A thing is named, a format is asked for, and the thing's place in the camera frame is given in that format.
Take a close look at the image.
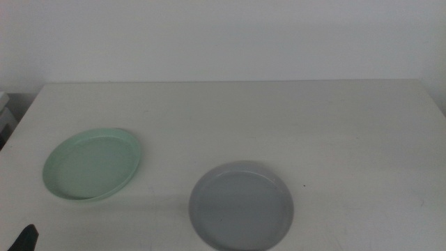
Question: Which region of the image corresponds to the pale green shallow bowl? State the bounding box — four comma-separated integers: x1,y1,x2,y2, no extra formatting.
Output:
42,127,142,202

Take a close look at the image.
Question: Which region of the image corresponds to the grey-blue shallow bowl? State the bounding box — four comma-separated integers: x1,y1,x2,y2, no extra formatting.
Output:
188,160,295,251

